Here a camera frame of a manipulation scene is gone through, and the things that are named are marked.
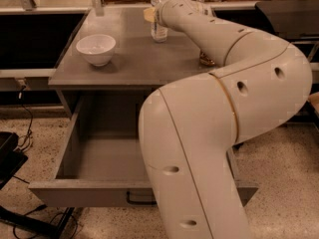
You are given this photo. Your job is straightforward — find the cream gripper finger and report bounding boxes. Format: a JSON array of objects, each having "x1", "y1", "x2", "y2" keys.
[{"x1": 144, "y1": 7, "x2": 156, "y2": 23}]

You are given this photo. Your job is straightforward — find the clear plastic water bottle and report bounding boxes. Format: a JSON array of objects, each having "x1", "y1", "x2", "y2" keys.
[{"x1": 151, "y1": 0, "x2": 167, "y2": 43}]

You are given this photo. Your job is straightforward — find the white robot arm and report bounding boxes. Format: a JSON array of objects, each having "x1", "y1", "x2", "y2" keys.
[{"x1": 139, "y1": 0, "x2": 312, "y2": 239}]

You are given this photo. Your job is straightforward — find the grey cabinet with counter top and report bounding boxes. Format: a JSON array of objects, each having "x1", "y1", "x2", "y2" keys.
[{"x1": 48, "y1": 4, "x2": 242, "y2": 118}]

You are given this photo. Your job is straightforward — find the grey open top drawer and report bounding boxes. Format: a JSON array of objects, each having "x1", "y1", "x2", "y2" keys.
[{"x1": 28, "y1": 95, "x2": 259, "y2": 208}]

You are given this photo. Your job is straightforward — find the white ceramic bowl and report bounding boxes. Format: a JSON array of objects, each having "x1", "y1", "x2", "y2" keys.
[{"x1": 76, "y1": 34, "x2": 117, "y2": 67}]

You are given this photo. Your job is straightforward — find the gold soda can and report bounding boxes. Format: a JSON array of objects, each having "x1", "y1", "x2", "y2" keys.
[{"x1": 199, "y1": 52, "x2": 215, "y2": 67}]

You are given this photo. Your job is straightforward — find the black equipment at left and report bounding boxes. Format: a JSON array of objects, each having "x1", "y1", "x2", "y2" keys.
[{"x1": 0, "y1": 131, "x2": 28, "y2": 189}]

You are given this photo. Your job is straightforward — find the black hanging cable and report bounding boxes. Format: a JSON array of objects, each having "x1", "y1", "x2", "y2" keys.
[{"x1": 16, "y1": 83, "x2": 35, "y2": 151}]

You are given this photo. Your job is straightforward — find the black drawer handle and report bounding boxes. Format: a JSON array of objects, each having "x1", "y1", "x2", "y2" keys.
[{"x1": 126, "y1": 191, "x2": 157, "y2": 205}]

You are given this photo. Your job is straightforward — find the black floor cables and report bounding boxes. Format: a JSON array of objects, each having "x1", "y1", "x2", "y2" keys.
[{"x1": 0, "y1": 202, "x2": 79, "y2": 239}]

